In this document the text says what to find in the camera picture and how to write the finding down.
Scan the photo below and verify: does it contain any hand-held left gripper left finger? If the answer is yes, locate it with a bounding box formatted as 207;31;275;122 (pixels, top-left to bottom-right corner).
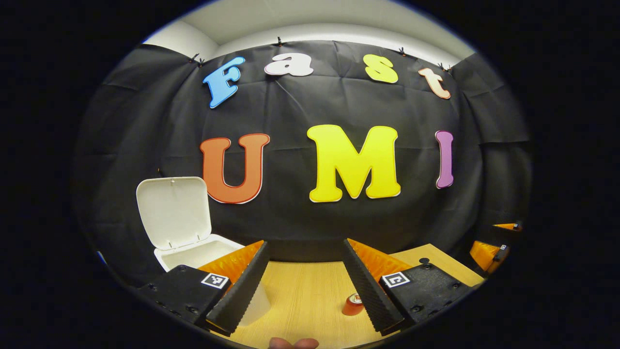
138;240;271;337

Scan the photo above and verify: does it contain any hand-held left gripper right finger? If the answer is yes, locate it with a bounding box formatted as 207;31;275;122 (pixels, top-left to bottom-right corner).
342;238;478;336

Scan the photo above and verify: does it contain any red pop can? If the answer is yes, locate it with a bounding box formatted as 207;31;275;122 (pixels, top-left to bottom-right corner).
341;293;365;317

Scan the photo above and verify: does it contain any white desktop garbage bin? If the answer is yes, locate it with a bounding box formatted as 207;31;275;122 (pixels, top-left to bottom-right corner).
136;176;272;328

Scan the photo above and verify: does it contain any wooden desktop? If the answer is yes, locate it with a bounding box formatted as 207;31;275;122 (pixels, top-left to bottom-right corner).
208;244;485;349

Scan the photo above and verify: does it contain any black backdrop cloth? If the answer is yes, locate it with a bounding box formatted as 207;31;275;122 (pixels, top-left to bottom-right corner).
73;40;533;286

